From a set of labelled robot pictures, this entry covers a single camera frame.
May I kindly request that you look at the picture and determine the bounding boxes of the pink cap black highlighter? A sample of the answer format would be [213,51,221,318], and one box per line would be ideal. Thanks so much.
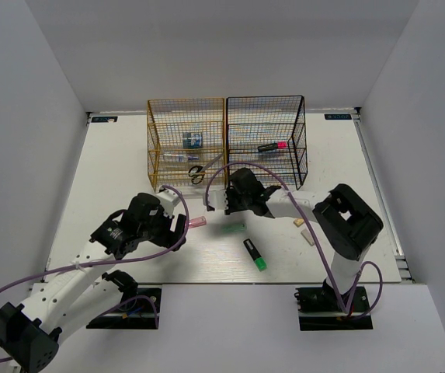
[257,141,287,153]

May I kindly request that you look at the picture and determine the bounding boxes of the black handled scissors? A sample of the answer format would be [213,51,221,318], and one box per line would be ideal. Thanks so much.
[188,153,224,185]

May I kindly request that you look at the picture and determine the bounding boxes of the green cap black highlighter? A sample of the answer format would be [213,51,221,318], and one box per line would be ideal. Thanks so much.
[243,239,267,272]

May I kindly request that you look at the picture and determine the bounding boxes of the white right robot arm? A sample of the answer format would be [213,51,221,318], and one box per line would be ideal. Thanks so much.
[224,167,384,311]

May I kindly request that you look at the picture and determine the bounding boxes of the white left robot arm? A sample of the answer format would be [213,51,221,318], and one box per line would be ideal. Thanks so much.
[0,186,188,372]

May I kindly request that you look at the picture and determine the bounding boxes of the pink transparent correction tape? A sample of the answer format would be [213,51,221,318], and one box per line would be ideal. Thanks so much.
[189,216,207,229]

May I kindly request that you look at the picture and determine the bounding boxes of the green transparent correction tape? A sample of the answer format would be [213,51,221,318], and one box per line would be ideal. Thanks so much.
[222,223,247,233]

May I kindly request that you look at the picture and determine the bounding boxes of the tan yellow eraser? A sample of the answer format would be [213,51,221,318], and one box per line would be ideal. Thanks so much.
[294,218,304,227]

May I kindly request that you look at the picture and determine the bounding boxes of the white eraser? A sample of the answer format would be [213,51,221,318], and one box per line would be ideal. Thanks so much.
[301,229,315,246]

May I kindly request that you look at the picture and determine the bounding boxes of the blue white small box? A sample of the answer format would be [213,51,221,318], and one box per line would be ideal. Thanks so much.
[182,132,203,149]

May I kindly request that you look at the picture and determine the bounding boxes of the left blue table label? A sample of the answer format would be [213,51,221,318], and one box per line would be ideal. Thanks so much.
[91,116,118,123]

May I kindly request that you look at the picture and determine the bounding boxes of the blue table label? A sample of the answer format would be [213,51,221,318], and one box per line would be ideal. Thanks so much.
[91,116,118,123]
[324,113,352,120]

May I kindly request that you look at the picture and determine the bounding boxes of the right blue table label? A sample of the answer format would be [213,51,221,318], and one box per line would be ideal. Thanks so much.
[324,113,352,120]

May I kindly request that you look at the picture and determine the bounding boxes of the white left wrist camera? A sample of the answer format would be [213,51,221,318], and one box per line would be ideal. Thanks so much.
[156,189,181,218]

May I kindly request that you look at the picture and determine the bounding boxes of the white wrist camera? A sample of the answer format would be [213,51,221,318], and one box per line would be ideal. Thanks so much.
[156,189,181,218]
[205,189,228,211]

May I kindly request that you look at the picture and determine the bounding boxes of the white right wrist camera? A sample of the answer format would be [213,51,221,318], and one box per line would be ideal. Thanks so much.
[205,189,228,211]

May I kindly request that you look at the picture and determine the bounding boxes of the black wire basket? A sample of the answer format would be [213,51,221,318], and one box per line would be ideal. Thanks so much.
[226,95,308,190]

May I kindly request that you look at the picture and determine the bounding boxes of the yellow wire basket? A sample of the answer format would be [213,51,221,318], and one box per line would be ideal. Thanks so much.
[147,98,226,190]

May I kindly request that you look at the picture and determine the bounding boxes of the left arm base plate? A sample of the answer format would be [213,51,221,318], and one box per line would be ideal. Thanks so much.
[85,287,162,330]

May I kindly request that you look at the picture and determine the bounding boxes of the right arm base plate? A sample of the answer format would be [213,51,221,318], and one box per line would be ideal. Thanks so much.
[294,286,374,332]

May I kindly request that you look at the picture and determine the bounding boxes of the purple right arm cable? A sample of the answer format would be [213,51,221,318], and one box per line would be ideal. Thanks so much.
[204,162,384,320]

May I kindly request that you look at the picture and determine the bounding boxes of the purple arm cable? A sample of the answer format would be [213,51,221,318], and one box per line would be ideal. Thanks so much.
[204,162,384,320]
[0,185,191,363]

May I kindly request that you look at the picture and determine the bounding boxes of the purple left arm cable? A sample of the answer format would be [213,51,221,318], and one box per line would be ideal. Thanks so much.
[0,185,191,363]

